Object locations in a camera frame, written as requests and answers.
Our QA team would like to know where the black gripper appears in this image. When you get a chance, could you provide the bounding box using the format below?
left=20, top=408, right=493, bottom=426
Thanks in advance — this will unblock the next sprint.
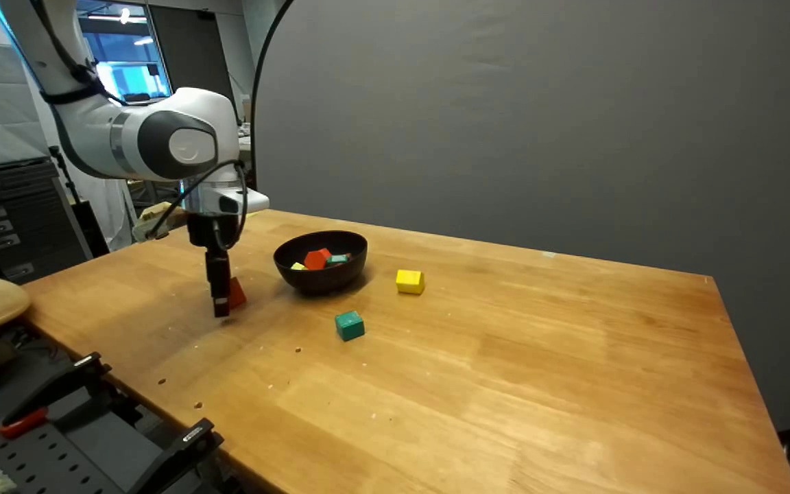
left=184, top=211, right=245, bottom=322

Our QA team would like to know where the large red wooden block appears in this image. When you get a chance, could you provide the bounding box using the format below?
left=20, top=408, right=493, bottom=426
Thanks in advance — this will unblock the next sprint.
left=227, top=277, right=249, bottom=314

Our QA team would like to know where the orange wooden block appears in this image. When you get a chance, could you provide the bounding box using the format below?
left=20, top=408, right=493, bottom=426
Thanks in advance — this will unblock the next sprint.
left=301, top=244, right=335, bottom=271

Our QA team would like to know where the yellow wooden block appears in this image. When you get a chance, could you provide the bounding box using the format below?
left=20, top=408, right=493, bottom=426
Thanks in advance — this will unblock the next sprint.
left=393, top=267, right=428, bottom=297

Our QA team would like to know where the black bowl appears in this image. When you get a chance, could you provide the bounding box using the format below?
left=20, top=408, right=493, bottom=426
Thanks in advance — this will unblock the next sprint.
left=271, top=227, right=369, bottom=297

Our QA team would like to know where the black leaning stand pole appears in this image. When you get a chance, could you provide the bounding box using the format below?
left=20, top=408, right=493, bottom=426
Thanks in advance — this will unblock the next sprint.
left=46, top=142, right=111, bottom=260

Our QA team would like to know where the black equipment case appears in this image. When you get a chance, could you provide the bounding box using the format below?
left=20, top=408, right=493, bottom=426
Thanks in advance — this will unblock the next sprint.
left=0, top=157, right=95, bottom=286

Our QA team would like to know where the black perforated board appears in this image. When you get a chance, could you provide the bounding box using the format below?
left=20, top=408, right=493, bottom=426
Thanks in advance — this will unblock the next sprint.
left=0, top=332, right=232, bottom=494

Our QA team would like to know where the bright blue window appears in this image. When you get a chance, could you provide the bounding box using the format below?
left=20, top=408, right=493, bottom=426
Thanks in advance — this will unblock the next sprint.
left=76, top=9, right=179, bottom=98

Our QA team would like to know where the gray backdrop panel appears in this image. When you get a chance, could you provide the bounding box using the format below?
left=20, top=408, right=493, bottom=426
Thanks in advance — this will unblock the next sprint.
left=251, top=0, right=790, bottom=434

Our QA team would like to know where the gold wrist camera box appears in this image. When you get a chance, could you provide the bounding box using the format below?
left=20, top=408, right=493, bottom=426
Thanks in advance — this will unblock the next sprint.
left=132, top=201, right=188, bottom=241

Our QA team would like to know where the black cable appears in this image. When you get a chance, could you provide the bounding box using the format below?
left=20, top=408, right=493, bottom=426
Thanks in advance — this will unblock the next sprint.
left=146, top=160, right=251, bottom=241

